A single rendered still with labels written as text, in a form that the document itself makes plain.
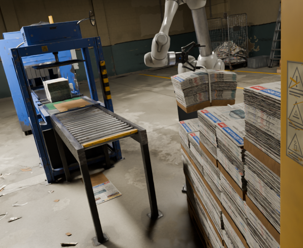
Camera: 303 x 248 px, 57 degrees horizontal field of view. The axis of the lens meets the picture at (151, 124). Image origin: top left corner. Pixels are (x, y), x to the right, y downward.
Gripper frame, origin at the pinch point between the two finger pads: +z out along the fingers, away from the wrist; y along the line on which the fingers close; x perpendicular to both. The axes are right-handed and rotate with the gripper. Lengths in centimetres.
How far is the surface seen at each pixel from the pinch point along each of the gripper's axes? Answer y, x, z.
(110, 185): 138, -78, -79
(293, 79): -12, 163, -40
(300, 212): 6, 165, -38
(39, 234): 142, -17, -140
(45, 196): 144, -82, -149
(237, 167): 34, 99, -17
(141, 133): 56, -10, -46
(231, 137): 23, 94, -18
